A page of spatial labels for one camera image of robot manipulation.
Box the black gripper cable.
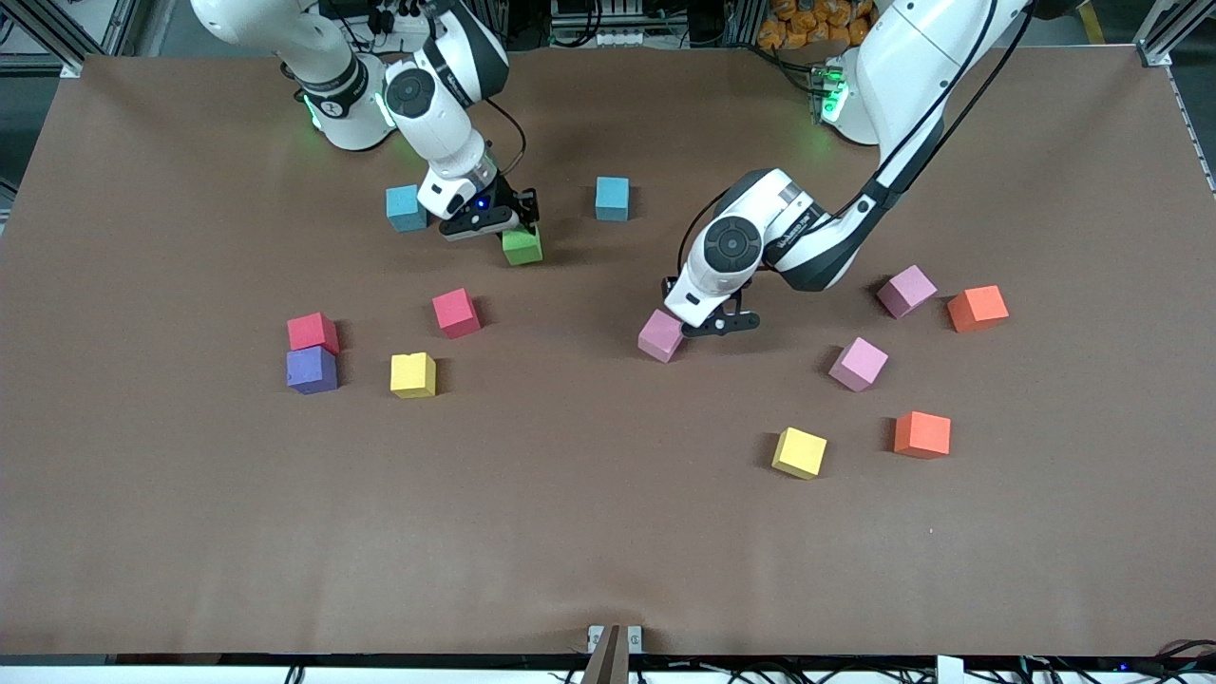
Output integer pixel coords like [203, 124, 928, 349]
[483, 95, 529, 183]
[676, 0, 1035, 286]

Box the purple foam block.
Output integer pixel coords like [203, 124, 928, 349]
[285, 346, 339, 396]

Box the orange foam block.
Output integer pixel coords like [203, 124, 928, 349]
[893, 410, 952, 461]
[946, 285, 1010, 334]

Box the white power strip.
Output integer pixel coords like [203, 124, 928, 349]
[366, 0, 436, 35]

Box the white electrical box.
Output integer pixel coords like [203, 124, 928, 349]
[551, 0, 647, 48]

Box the notched yellow foam block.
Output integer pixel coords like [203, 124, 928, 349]
[389, 351, 438, 400]

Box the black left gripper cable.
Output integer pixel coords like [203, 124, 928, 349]
[676, 0, 1035, 286]

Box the brown table cover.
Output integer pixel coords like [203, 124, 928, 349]
[0, 47, 1216, 658]

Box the aluminium table edge rail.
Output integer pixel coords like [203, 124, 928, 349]
[1165, 65, 1216, 199]

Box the aluminium frame profile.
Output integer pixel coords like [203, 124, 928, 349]
[0, 0, 143, 79]
[1132, 0, 1216, 69]

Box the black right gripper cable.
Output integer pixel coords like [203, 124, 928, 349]
[483, 95, 529, 183]

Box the orange crinkled bag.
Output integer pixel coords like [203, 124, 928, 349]
[757, 0, 875, 50]

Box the red foam block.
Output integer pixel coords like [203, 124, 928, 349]
[431, 287, 482, 340]
[287, 312, 341, 357]

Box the pink foam block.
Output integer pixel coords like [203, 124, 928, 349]
[827, 335, 890, 393]
[875, 264, 939, 320]
[636, 309, 685, 365]

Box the camera mount post with bracket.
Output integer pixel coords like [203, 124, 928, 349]
[586, 623, 644, 684]

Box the green foam block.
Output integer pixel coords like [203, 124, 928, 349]
[502, 226, 544, 268]

